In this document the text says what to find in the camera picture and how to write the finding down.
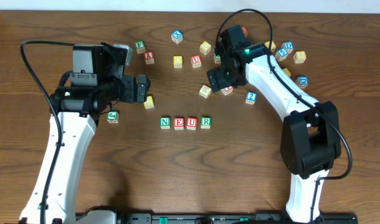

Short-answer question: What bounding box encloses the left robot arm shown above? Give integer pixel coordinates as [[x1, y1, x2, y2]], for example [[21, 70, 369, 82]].
[[19, 71, 150, 223]]

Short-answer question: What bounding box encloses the yellow block upper centre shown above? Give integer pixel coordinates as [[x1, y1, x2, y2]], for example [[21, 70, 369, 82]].
[[199, 41, 212, 55]]

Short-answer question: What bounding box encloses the yellow block lower left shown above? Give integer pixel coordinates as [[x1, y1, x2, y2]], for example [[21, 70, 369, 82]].
[[143, 96, 154, 109]]

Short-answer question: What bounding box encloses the green B block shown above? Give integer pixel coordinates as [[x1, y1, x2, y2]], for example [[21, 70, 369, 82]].
[[214, 54, 221, 63]]

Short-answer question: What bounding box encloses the green J block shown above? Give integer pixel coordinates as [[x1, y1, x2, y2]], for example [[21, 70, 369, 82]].
[[107, 111, 119, 123]]

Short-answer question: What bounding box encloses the blue S block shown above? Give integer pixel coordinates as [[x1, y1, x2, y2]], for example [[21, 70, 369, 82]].
[[275, 48, 288, 62]]

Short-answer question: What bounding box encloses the green R block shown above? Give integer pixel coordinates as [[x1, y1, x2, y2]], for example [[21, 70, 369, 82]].
[[201, 117, 212, 129]]

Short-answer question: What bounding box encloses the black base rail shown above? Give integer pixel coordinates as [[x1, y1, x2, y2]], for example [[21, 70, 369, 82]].
[[76, 212, 359, 224]]

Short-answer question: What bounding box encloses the yellow block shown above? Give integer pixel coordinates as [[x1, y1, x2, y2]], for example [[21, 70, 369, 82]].
[[265, 41, 276, 52], [173, 55, 183, 68], [143, 96, 154, 109], [199, 41, 212, 55], [293, 51, 306, 64]]

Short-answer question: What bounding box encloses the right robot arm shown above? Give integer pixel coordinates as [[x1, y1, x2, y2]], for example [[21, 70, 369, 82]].
[[207, 42, 341, 223]]

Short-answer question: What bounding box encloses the blue D block lower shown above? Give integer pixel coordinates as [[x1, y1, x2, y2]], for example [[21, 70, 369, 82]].
[[295, 76, 309, 89]]

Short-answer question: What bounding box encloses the red u block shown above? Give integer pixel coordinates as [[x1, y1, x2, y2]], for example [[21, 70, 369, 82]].
[[186, 117, 197, 130], [191, 55, 202, 68]]

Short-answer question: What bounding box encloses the yellow block mid right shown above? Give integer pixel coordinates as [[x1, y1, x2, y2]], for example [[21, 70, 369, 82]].
[[283, 68, 291, 77]]

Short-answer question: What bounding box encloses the green N block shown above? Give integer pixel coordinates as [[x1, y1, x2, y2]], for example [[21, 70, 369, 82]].
[[160, 117, 171, 129]]

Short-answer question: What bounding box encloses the blue D block upper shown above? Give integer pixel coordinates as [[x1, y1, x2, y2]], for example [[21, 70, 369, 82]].
[[281, 41, 294, 54]]

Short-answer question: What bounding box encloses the yellow block centre left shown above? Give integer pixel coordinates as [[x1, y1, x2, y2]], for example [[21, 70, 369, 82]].
[[173, 55, 183, 68]]

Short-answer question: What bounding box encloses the yellow block upper right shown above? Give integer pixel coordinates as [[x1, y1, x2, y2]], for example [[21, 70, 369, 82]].
[[265, 41, 276, 52]]

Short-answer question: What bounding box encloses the white K block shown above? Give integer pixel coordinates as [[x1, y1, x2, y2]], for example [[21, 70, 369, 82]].
[[199, 85, 212, 98]]

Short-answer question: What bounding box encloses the blue 2 block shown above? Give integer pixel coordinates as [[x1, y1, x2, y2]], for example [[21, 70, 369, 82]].
[[245, 91, 257, 105]]

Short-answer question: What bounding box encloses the red I block lower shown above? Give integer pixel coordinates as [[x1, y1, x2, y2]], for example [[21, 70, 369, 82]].
[[221, 86, 234, 96]]

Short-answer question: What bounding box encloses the yellow block far right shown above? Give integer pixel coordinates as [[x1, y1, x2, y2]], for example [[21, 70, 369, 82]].
[[293, 51, 306, 64]]

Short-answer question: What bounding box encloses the red H block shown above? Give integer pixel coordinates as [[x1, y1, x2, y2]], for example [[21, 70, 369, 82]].
[[242, 27, 248, 37]]

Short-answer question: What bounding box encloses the blue d block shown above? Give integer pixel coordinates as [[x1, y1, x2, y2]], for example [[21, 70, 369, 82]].
[[295, 76, 309, 89], [281, 41, 294, 54]]

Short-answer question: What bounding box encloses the blue X block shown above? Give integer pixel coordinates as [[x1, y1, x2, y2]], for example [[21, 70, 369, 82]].
[[171, 30, 183, 44]]

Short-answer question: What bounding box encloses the green F block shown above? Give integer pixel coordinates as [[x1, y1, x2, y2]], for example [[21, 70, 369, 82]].
[[135, 40, 146, 54]]

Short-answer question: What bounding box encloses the red E block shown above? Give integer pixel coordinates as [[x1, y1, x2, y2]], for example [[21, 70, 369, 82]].
[[174, 118, 184, 130]]

